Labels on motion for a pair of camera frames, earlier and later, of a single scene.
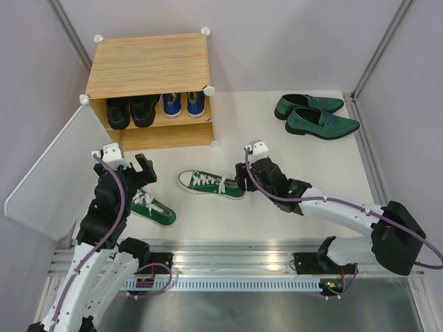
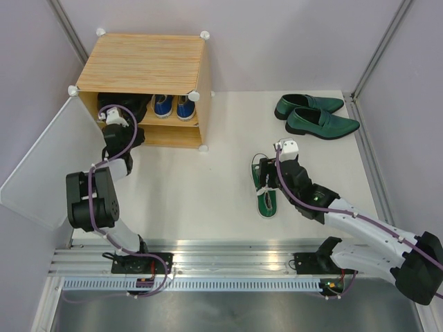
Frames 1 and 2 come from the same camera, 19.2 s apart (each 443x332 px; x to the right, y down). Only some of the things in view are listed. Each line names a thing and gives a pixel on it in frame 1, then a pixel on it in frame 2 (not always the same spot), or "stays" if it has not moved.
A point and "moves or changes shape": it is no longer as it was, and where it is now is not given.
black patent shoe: [118, 113] moves or changes shape
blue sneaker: [196, 104] → [185, 108]
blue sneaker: [171, 104] → [162, 105]
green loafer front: [318, 124] stays
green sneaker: [144, 206] → [140, 137]
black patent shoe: [143, 110] moves or changes shape
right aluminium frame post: [393, 30] stays
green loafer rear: [288, 102] stays
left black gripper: [141, 180] → [130, 128]
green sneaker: [202, 182] → [266, 198]
